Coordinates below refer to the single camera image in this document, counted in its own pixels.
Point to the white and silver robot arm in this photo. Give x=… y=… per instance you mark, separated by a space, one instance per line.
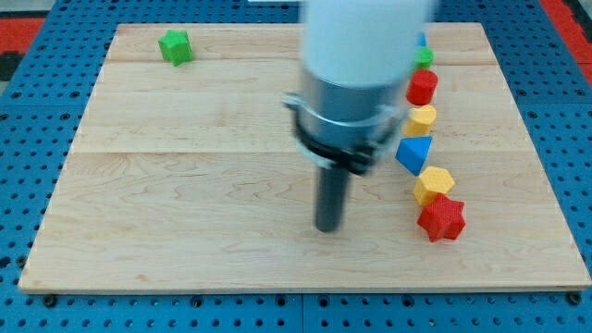
x=355 y=57

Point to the blue block behind arm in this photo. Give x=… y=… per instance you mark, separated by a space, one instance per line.
x=421 y=41

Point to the red star block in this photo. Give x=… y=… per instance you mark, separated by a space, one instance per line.
x=442 y=219

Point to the green star block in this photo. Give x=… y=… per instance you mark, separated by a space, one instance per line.
x=175 y=47

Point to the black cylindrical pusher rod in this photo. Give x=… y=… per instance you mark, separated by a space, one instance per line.
x=331 y=194

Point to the light wooden board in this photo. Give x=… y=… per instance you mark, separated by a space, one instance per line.
x=187 y=180

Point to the blue triangle block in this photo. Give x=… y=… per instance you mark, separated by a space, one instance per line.
x=413 y=152

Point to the yellow rounded block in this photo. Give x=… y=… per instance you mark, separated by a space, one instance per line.
x=420 y=121

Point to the yellow hexagon block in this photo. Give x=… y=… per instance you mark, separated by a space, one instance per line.
x=430 y=182

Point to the red cylinder block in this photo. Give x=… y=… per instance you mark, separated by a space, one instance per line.
x=422 y=86

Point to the green cylinder block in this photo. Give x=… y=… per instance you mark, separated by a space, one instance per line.
x=423 y=58

